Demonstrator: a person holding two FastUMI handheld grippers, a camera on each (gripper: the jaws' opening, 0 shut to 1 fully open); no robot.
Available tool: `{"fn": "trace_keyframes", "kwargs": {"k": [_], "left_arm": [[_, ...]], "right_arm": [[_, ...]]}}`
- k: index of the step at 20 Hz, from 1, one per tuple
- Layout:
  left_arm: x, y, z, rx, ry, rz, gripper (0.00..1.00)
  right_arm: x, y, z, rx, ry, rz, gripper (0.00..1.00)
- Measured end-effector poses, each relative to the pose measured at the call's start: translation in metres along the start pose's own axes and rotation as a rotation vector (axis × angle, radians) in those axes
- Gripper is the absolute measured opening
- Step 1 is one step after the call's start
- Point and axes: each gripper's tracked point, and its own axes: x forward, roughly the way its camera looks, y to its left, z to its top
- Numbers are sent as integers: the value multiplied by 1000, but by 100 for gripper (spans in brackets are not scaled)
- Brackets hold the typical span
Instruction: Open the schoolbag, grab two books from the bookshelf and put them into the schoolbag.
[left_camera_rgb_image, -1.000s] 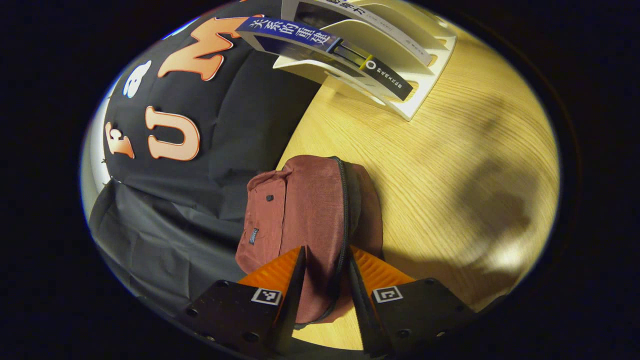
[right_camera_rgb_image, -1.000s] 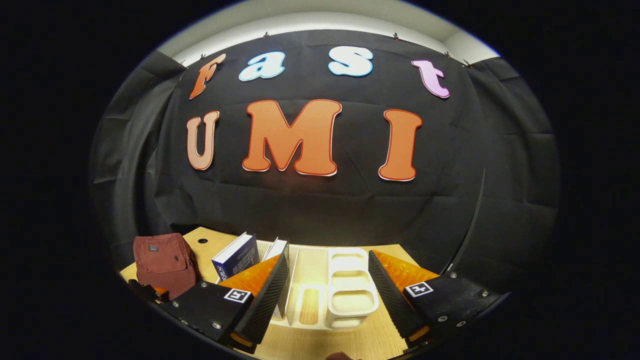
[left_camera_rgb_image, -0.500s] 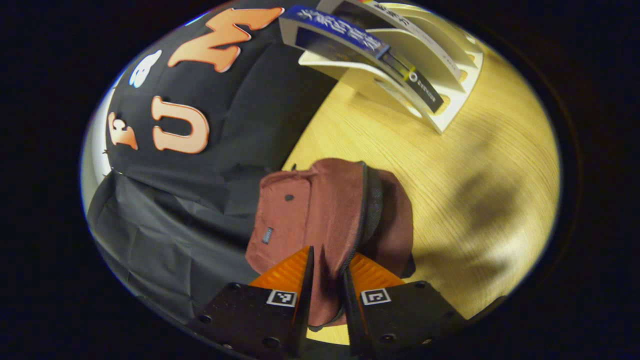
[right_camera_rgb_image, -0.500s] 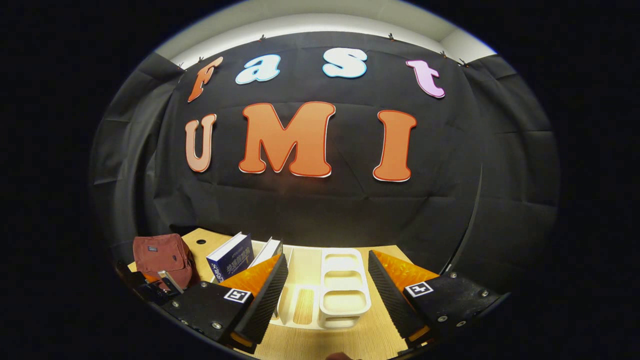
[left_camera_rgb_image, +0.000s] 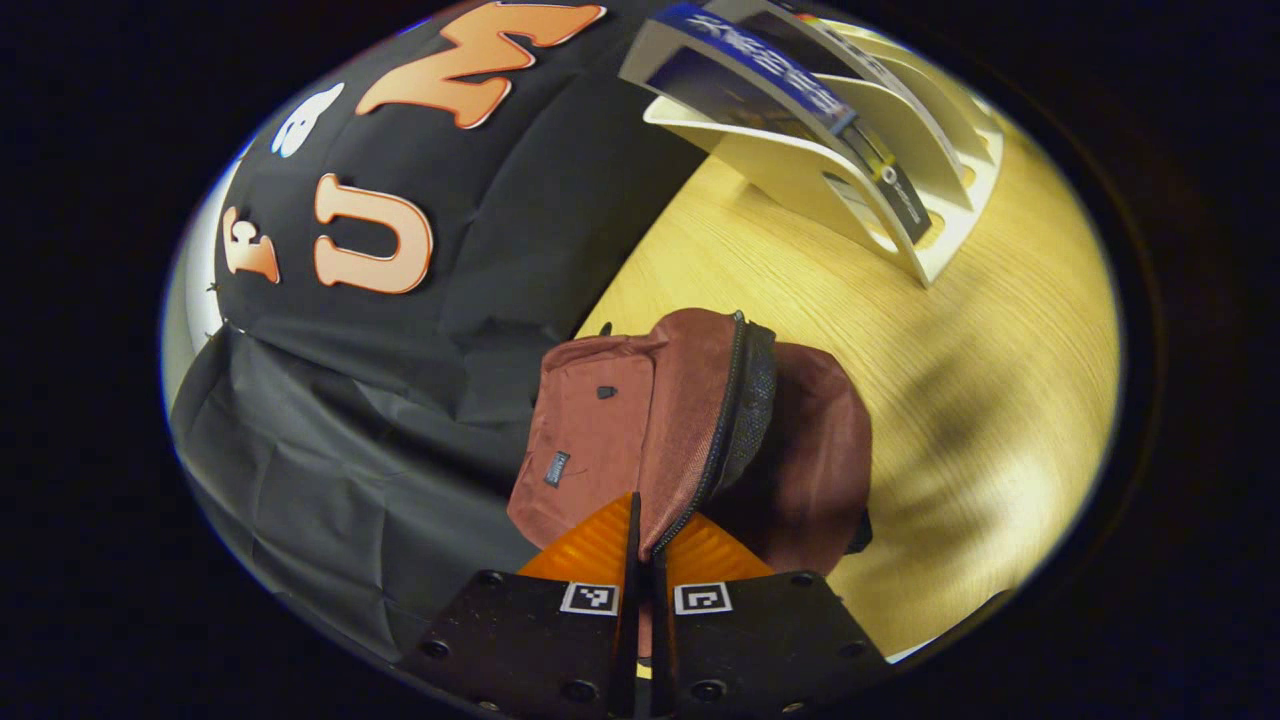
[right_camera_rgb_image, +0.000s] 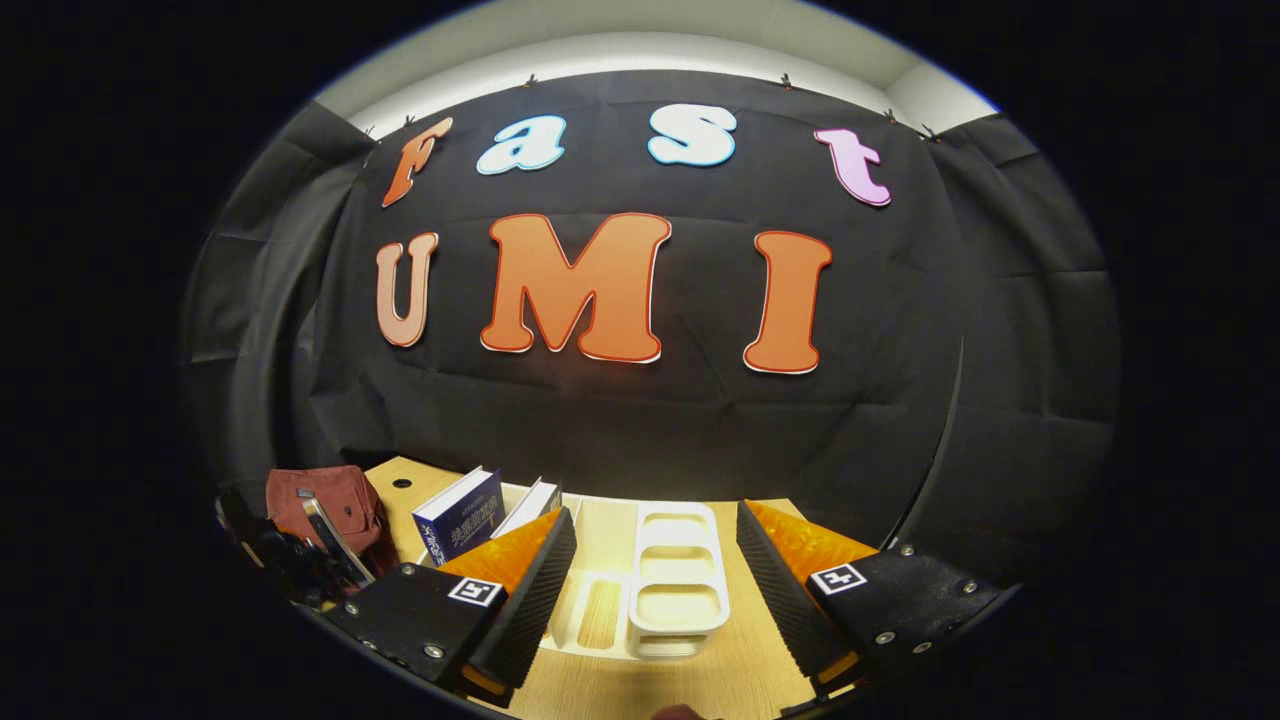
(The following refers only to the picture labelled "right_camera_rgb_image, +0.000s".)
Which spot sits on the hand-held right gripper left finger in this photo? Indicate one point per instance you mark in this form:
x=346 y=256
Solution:
x=535 y=610

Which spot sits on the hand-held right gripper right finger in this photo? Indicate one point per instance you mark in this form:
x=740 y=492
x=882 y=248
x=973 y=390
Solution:
x=785 y=600

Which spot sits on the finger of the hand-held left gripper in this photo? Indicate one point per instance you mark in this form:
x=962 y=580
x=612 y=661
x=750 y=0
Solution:
x=340 y=545

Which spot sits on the blue book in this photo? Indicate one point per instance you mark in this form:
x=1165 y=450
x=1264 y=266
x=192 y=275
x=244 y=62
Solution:
x=470 y=520

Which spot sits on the maroon schoolbag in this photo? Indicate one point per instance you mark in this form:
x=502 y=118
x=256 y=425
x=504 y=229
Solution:
x=345 y=500

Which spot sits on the white bookshelf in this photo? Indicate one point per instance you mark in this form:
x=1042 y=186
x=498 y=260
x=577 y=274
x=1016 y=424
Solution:
x=680 y=600

